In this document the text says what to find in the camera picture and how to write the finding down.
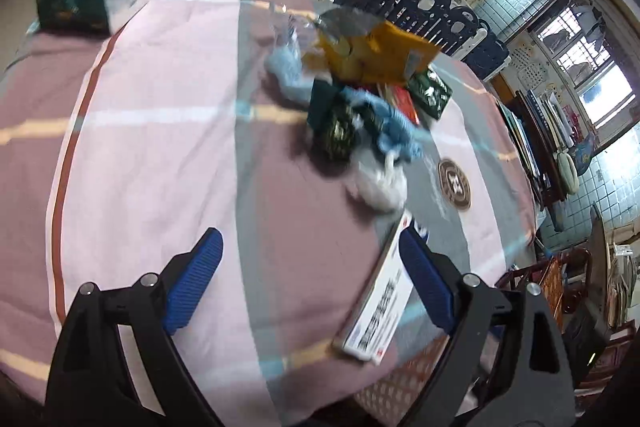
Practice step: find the navy white playpen fence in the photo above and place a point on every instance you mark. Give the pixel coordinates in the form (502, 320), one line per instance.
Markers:
(425, 2)

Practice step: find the grey round cushion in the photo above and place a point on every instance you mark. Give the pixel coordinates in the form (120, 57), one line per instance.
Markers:
(568, 169)

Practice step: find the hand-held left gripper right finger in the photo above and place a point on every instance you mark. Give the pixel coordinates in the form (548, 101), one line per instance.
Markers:
(427, 279)

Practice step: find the clear plastic wrapper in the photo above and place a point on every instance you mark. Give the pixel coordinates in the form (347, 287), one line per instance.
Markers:
(345, 19)

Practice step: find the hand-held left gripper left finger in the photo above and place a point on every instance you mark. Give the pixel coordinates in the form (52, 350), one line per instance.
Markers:
(195, 279)

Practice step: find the yellow snack bag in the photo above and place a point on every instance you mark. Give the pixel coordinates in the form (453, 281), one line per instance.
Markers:
(380, 52)

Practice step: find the row of wall charts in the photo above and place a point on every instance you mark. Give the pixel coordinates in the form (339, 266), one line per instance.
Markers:
(535, 67)

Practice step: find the white medicine box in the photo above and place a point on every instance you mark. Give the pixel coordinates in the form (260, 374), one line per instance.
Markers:
(380, 307)

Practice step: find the checked tablecloth table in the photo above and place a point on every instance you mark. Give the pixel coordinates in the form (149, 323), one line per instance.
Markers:
(150, 132)

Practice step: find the white plastic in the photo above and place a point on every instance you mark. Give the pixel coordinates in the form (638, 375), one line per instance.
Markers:
(380, 187)

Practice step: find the barred window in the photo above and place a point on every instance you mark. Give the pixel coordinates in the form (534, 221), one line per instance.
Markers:
(585, 52)

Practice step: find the blue chair cushion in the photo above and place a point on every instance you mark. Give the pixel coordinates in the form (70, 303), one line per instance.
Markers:
(585, 152)

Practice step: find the blue face mask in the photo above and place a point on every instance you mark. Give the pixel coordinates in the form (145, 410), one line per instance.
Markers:
(395, 127)

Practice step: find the dark green patterned packet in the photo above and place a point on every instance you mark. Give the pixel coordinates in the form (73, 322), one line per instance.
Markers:
(332, 127)

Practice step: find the light blue plastic bag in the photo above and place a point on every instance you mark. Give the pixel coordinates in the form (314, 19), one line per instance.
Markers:
(290, 72)

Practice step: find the dark green snack bag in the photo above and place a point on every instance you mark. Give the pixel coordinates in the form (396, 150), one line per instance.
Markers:
(430, 92)

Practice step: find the red snack wrapper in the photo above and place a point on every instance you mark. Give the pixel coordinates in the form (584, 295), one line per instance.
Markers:
(402, 104)

